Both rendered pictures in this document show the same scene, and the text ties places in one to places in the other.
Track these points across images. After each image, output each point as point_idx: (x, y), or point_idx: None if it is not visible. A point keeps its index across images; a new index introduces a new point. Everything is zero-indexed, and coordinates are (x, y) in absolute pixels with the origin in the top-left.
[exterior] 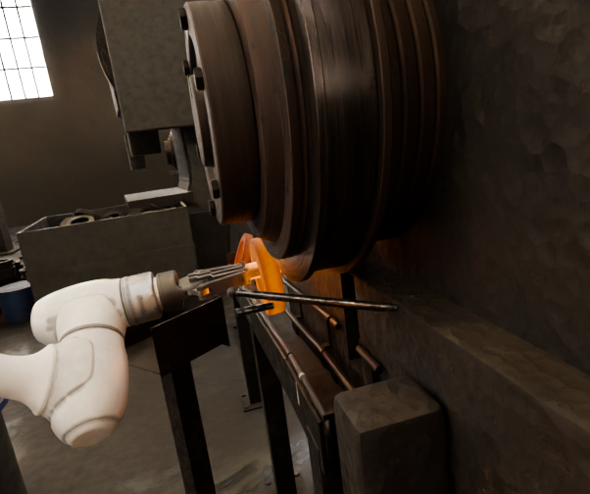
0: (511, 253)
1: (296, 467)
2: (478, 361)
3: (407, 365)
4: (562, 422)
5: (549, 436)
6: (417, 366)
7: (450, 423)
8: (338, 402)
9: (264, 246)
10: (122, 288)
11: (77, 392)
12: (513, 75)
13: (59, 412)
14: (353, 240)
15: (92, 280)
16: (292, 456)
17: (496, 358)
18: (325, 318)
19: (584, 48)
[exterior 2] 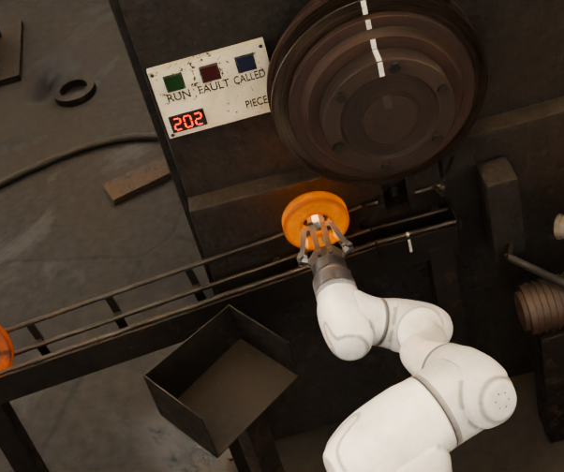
0: (499, 84)
1: (215, 461)
2: (519, 124)
3: (467, 162)
4: (556, 115)
5: (553, 123)
6: (477, 155)
7: None
8: (494, 184)
9: (325, 195)
10: (348, 281)
11: (437, 310)
12: (495, 27)
13: (446, 324)
14: None
15: (334, 297)
16: (196, 465)
17: (521, 119)
18: (358, 209)
19: (524, 17)
